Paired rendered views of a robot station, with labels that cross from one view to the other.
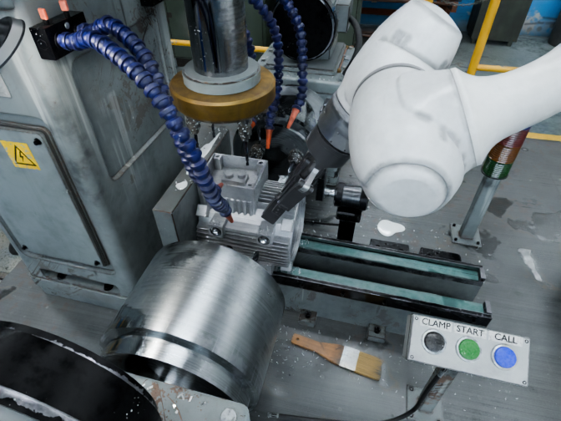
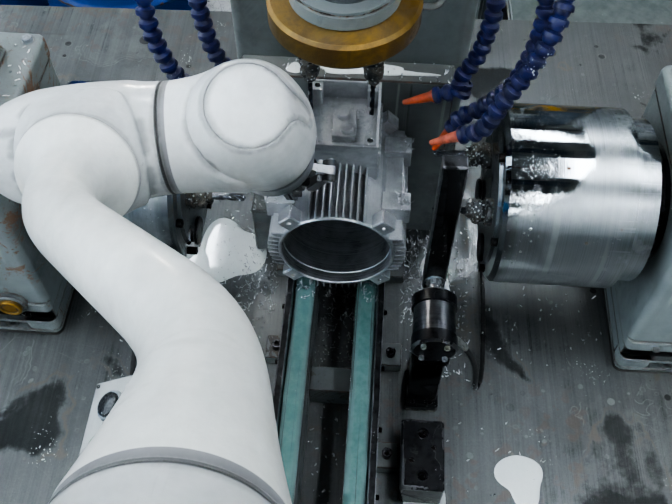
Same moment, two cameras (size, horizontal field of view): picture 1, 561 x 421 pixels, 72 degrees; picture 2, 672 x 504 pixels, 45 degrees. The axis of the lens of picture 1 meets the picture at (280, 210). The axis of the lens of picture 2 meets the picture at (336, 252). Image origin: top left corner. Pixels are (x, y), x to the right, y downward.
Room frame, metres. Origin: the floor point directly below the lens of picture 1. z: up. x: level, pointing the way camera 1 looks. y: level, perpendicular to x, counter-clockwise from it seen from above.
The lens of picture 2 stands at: (0.49, -0.65, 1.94)
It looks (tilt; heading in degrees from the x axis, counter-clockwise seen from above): 56 degrees down; 80
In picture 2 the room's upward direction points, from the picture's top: straight up
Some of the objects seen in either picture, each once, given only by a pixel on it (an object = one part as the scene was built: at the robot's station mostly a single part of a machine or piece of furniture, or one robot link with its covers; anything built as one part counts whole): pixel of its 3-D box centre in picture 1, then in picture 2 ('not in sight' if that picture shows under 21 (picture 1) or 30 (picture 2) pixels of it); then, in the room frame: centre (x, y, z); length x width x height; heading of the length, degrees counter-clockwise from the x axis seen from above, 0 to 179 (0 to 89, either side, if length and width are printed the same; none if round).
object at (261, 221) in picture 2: not in sight; (276, 215); (0.54, 0.15, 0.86); 0.07 x 0.06 x 0.12; 166
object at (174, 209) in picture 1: (192, 220); (347, 134); (0.66, 0.21, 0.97); 0.30 x 0.11 x 0.34; 166
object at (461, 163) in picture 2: (325, 154); (443, 229); (0.72, -0.10, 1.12); 0.04 x 0.03 x 0.26; 76
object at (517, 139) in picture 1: (512, 133); not in sight; (0.78, -0.54, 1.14); 0.06 x 0.06 x 0.04
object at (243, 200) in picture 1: (234, 184); (343, 130); (0.63, 0.10, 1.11); 0.12 x 0.11 x 0.07; 76
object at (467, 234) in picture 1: (491, 179); not in sight; (0.78, -0.54, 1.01); 0.08 x 0.08 x 0.42; 76
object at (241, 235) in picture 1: (255, 219); (340, 195); (0.62, 0.06, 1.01); 0.20 x 0.19 x 0.19; 76
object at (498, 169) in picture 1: (497, 164); not in sight; (0.78, -0.54, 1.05); 0.06 x 0.06 x 0.04
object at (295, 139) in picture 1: (288, 134); (577, 197); (0.95, -0.02, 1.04); 0.41 x 0.25 x 0.25; 166
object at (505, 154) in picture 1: (504, 149); not in sight; (0.78, -0.54, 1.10); 0.06 x 0.06 x 0.04
